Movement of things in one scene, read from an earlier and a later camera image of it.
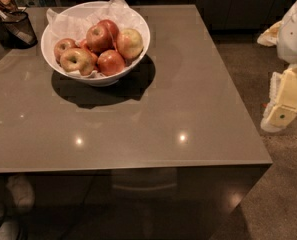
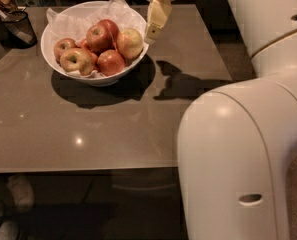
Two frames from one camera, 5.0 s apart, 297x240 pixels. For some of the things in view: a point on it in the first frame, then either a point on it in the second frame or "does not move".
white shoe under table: [22, 191] does not move
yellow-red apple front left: [78, 60] does not move
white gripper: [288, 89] to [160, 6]
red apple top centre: [99, 38] does not move
